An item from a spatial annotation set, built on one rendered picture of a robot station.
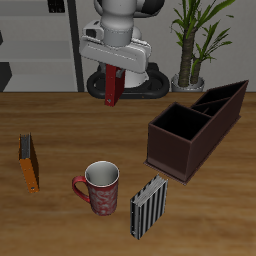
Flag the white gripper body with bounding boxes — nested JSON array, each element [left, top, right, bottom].
[[78, 35, 152, 74]]

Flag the red book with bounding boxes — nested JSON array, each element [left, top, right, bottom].
[[104, 64, 126, 108]]

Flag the dark brown desk caddy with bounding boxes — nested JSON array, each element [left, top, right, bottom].
[[143, 79, 250, 186]]

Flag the orange book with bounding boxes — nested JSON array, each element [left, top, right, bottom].
[[18, 132, 41, 194]]

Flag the black white striped book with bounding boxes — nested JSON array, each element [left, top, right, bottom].
[[129, 174, 169, 241]]

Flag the green pot plant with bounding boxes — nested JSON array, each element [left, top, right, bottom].
[[169, 0, 236, 94]]

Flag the small black shelf item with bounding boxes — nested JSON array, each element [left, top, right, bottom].
[[47, 0, 66, 14]]

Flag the grey shelf unit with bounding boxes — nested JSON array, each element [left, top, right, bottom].
[[0, 0, 85, 93]]

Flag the red patterned mug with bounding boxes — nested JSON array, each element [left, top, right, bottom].
[[71, 160, 121, 217]]

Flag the flat black base plate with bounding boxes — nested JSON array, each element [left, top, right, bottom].
[[86, 62, 171, 100]]

